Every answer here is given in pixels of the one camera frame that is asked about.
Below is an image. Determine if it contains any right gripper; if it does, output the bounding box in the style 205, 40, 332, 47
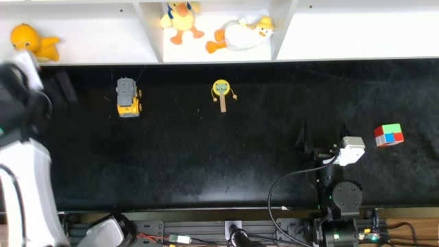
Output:
295, 119, 351, 165

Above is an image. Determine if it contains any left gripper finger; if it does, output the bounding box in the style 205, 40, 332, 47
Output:
54, 70, 78, 104

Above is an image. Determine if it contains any grey and yellow toy truck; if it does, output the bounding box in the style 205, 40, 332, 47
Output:
115, 77, 143, 119

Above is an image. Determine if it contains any yellow rubber duck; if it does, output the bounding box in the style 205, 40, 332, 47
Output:
10, 23, 61, 63

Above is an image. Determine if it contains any many-coloured puzzle cube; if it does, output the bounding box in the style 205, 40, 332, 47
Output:
373, 123, 405, 148

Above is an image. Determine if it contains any yellow rattle drum toy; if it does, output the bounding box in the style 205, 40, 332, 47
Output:
211, 79, 238, 113

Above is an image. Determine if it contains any white shelf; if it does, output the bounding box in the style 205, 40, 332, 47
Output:
0, 0, 439, 67

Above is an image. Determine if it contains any white plush goose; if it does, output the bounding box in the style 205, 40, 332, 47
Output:
205, 15, 275, 54

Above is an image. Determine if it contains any yellow plush duck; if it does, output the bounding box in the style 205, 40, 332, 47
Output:
160, 1, 206, 46

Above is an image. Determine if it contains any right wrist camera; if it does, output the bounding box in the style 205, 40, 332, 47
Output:
334, 136, 366, 167

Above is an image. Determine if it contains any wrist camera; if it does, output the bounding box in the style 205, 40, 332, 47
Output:
334, 136, 366, 167
12, 50, 45, 92

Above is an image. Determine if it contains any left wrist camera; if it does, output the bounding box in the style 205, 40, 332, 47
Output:
12, 50, 45, 92

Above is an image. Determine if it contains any mounting rail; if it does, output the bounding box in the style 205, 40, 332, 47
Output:
58, 207, 439, 247

